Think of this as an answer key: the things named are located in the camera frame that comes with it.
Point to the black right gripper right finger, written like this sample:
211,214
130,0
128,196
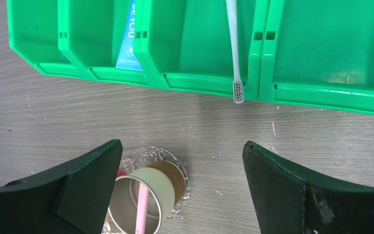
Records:
292,199

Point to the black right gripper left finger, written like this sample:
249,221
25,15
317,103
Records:
70,198

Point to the brown steel cup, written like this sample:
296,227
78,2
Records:
166,184

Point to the pink toothbrush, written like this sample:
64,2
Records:
142,208

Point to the clear oval acrylic tray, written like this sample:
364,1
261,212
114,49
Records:
135,159

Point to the blue toothpaste tube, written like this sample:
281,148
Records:
126,57

